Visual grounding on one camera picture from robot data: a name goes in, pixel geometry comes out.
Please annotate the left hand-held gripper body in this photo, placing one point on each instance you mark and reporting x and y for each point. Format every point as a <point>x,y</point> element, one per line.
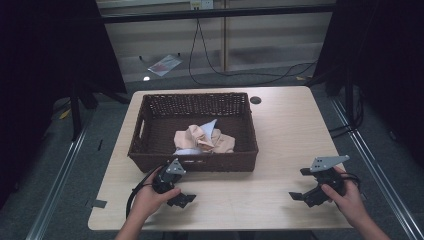
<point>165,178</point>

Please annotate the dark horizontal rail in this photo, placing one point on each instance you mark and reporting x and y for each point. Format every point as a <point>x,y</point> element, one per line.
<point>216,13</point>

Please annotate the light blue garment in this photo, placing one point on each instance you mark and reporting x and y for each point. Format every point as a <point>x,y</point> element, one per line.
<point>208,128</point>

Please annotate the black metal stand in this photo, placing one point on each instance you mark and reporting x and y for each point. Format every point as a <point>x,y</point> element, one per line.
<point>76,110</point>
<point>349,100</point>

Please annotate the person's right hand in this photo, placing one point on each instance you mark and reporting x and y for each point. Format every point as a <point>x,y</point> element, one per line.
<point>348,203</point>

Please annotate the grey tape strip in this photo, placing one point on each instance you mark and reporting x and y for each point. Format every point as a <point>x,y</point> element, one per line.
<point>99,203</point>

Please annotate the white wall socket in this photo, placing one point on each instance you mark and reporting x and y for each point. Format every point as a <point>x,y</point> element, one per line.
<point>201,4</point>

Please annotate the metal floor rail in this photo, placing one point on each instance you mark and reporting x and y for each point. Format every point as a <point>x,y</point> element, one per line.
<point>376,173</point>
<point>56,186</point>

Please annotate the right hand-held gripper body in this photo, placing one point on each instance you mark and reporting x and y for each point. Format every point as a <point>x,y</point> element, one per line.
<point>328,180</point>

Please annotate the black curtain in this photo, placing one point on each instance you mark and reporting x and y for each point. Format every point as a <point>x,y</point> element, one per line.
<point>50,66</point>
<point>386,66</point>

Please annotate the brown wicker basket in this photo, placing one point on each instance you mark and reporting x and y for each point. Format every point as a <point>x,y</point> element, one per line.
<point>156,115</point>

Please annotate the beige garment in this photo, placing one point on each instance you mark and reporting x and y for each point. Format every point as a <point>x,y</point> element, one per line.
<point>221,142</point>

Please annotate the person's left hand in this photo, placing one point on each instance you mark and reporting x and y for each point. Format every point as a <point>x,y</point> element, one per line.
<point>148,200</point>

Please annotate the black round table grommet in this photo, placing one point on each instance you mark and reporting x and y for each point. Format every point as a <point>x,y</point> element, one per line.
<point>255,100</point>

